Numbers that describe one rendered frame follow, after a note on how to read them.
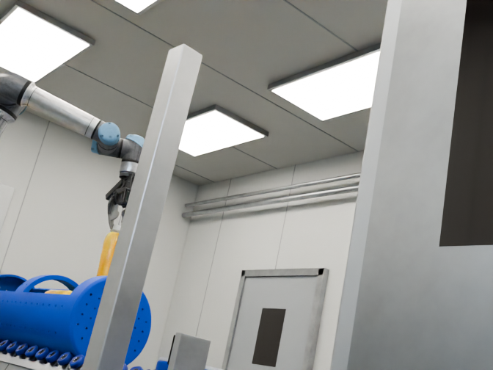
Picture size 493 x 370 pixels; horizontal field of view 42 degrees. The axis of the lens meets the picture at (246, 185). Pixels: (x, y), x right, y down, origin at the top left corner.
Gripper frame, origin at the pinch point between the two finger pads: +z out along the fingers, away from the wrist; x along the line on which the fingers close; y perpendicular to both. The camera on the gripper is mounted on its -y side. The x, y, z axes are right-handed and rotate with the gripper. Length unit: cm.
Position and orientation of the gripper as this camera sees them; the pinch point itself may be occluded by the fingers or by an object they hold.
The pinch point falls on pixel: (116, 227)
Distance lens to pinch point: 242.1
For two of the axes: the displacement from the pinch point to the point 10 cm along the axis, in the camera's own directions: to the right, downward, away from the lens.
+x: 7.2, 2.8, 6.3
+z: -1.3, 9.5, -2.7
